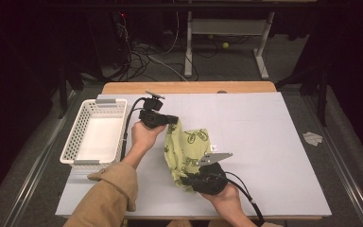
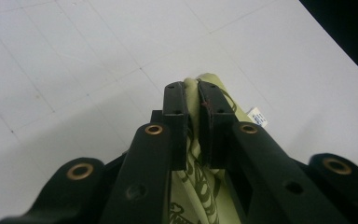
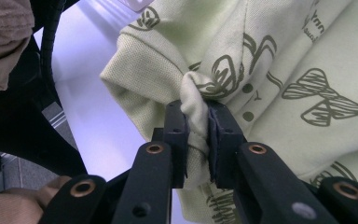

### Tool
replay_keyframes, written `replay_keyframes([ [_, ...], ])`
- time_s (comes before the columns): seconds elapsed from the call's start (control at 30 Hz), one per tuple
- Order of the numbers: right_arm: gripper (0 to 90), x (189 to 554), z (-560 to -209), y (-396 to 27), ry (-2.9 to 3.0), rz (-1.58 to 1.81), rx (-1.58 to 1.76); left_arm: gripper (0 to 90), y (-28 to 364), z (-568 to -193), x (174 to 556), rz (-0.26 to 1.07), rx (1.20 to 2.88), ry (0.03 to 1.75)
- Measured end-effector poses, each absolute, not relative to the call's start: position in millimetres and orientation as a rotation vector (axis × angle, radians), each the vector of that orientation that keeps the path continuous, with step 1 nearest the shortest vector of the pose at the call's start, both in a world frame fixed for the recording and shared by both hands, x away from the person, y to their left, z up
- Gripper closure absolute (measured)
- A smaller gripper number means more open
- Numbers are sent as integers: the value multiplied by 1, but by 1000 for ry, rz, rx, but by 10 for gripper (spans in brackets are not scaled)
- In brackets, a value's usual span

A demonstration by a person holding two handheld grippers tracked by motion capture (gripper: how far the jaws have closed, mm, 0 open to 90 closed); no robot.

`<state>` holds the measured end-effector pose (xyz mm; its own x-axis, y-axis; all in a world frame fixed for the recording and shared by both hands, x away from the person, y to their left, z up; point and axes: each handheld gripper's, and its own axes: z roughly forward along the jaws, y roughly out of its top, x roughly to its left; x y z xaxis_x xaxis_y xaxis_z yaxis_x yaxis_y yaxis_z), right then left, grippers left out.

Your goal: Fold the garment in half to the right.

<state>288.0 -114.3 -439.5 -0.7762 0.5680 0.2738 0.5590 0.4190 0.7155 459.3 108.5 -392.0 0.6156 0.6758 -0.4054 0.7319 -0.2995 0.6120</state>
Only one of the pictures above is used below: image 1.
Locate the person's left hand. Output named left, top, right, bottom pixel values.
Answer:
left=130, top=121, right=168, bottom=152

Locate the crumpled white paper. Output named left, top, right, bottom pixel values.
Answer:
left=302, top=131, right=324, bottom=147

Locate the white perforated plastic basket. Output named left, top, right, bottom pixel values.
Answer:
left=59, top=97, right=129, bottom=168

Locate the metal floor rail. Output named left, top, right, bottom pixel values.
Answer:
left=3, top=89, right=77, bottom=227
left=302, top=94, right=363, bottom=227

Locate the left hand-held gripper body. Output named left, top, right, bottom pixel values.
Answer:
left=139, top=91, right=168, bottom=130

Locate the white desk frame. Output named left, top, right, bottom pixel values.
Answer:
left=183, top=10, right=277, bottom=80

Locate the black metal stand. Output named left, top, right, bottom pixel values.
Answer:
left=275, top=60, right=331, bottom=128

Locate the green printed baby romper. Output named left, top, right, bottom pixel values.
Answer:
left=164, top=119, right=218, bottom=193

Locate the white cable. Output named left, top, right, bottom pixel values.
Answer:
left=147, top=55, right=189, bottom=83

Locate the person's right hand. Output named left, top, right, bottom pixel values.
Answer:
left=200, top=183, right=250, bottom=221

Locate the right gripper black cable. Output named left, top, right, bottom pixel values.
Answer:
left=223, top=170, right=266, bottom=227

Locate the person's leg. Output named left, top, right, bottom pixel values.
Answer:
left=207, top=219, right=231, bottom=227
left=166, top=219, right=192, bottom=227

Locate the bundle of black cables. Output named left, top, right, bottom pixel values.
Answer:
left=112, top=12, right=200, bottom=82

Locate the white board sheet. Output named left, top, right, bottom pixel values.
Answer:
left=55, top=92, right=333, bottom=218

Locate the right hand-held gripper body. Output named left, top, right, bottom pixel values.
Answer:
left=193, top=152, right=233, bottom=196

